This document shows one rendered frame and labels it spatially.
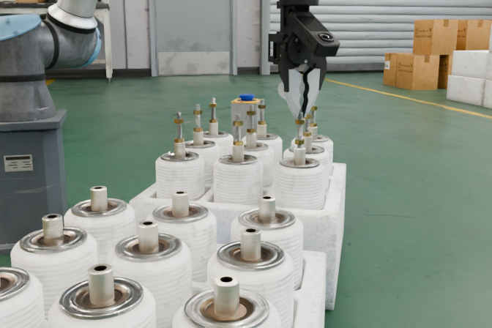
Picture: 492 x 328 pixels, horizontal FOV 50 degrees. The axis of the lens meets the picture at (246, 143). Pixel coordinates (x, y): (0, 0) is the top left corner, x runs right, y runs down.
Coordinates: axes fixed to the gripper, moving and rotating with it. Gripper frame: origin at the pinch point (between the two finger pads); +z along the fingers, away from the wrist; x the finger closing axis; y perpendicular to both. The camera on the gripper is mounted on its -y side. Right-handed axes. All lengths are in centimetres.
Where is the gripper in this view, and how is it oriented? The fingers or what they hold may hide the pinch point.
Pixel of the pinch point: (302, 110)
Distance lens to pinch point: 96.8
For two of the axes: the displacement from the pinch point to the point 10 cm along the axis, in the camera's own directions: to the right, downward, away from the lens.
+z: 0.0, 9.8, 2.1
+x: -9.1, 0.8, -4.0
